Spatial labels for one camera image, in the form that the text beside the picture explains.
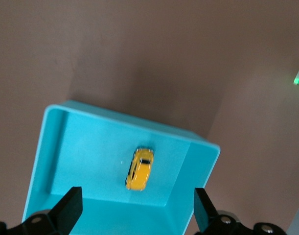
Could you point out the cyan plastic bin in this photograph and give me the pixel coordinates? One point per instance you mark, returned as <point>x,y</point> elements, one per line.
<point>90,151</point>

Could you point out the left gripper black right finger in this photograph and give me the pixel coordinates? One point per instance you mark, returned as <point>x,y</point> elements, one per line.
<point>205,213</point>

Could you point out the yellow beetle toy car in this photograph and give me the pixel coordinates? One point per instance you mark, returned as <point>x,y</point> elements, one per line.
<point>140,171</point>

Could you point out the brown table cover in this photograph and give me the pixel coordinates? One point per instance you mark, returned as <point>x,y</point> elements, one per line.
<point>139,49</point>

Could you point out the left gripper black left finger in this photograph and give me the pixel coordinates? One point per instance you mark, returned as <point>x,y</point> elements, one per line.
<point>66,210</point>

